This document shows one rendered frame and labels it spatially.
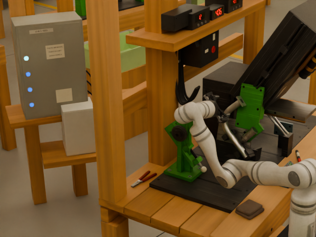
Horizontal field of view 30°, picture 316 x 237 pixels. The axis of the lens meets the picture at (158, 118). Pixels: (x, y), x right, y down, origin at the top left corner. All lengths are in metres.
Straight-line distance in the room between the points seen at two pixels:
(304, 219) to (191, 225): 0.49
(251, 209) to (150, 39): 0.82
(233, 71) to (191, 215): 0.87
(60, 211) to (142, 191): 1.61
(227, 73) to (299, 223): 1.06
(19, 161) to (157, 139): 2.29
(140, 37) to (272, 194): 0.89
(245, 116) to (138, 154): 2.18
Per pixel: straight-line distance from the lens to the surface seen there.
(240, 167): 2.41
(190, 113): 2.31
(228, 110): 2.78
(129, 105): 2.64
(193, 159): 2.70
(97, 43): 2.30
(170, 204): 2.57
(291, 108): 2.89
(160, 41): 2.49
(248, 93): 2.77
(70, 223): 4.06
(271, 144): 3.05
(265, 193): 2.63
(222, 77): 2.94
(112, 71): 2.34
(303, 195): 2.16
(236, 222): 2.43
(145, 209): 2.53
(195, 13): 2.64
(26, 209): 4.28
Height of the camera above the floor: 2.26
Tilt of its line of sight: 24 degrees down
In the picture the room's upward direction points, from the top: 1 degrees counter-clockwise
